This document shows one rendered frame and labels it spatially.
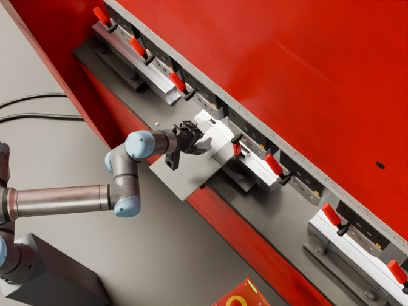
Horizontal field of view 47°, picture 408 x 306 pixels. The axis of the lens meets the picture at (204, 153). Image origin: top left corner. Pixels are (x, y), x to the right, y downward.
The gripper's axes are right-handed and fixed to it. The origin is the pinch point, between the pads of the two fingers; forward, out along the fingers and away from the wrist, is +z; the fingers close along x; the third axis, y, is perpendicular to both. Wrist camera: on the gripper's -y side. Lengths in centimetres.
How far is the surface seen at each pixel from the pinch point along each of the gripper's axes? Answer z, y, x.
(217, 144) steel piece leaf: 6.3, 0.3, -2.0
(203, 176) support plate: -1.1, -8.8, -7.8
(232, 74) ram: -32.5, 34.6, -14.1
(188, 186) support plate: -5.0, -13.4, -6.7
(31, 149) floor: 47, -106, 124
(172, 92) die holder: 16.1, -0.5, 31.4
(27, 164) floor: 43, -112, 117
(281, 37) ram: -52, 51, -29
